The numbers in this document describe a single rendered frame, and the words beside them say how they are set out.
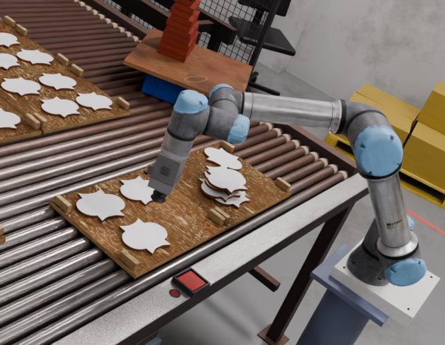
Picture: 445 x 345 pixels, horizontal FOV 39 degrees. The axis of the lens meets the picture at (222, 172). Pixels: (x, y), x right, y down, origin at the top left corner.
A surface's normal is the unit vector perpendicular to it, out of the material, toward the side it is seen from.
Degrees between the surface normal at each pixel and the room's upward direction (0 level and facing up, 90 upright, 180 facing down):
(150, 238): 0
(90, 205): 0
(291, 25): 90
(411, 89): 90
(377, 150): 85
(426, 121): 90
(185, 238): 0
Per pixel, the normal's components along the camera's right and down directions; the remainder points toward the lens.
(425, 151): -0.40, 0.34
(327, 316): -0.80, 0.03
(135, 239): 0.33, -0.81
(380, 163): 0.00, 0.43
